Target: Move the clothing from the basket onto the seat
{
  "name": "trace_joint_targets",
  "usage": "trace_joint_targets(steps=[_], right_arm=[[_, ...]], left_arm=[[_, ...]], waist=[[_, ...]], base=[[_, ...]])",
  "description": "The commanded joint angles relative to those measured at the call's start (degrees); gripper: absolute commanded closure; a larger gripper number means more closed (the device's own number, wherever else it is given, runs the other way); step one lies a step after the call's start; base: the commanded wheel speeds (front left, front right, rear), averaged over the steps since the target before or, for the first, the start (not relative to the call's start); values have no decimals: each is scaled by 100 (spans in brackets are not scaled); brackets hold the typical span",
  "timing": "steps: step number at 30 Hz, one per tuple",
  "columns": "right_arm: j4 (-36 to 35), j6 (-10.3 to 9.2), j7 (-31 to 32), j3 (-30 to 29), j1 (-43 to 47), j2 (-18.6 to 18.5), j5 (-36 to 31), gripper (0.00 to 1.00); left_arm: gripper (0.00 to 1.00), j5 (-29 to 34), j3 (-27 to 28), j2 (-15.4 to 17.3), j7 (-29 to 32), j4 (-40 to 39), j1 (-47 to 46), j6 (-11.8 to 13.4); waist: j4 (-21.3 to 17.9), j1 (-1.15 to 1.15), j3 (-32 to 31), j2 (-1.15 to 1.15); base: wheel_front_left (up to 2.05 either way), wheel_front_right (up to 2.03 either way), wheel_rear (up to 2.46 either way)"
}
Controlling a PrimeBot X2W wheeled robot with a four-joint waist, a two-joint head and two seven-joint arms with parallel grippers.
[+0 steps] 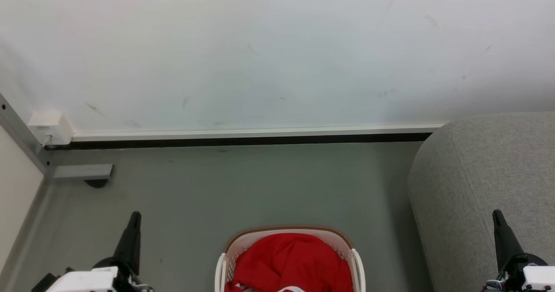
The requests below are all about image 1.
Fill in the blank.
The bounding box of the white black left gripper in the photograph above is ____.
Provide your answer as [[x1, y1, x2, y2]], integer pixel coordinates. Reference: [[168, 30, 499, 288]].
[[31, 211, 153, 292]]

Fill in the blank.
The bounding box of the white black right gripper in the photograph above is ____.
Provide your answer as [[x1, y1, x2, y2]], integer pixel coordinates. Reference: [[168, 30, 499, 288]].
[[483, 210, 555, 292]]

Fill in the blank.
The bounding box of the red white sports jersey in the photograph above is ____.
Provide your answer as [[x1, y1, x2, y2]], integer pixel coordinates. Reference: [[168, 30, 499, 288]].
[[225, 233, 354, 292]]

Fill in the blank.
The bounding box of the grey fabric sofa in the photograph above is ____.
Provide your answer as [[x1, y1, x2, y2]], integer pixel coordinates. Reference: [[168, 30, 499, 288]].
[[408, 112, 555, 292]]

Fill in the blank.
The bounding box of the white laundry basket brown rim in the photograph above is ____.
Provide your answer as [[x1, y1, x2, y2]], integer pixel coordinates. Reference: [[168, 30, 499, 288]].
[[215, 225, 366, 292]]

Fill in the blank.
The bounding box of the beige partition panel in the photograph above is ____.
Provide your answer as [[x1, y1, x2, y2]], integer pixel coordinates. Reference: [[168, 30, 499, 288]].
[[0, 125, 45, 272]]

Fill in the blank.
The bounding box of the black floor edge strip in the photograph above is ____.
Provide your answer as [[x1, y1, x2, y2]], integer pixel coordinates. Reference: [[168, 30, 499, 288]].
[[43, 132, 434, 151]]

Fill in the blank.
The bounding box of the white baseboard strip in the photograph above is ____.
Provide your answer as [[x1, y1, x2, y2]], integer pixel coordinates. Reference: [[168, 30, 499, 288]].
[[72, 123, 446, 142]]

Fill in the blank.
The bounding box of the grey metal frame foot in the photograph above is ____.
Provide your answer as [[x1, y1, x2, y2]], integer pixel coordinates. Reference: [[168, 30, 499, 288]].
[[52, 164, 114, 180]]

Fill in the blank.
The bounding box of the white wall socket box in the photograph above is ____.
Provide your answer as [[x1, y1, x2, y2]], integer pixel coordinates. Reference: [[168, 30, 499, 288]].
[[27, 111, 74, 146]]

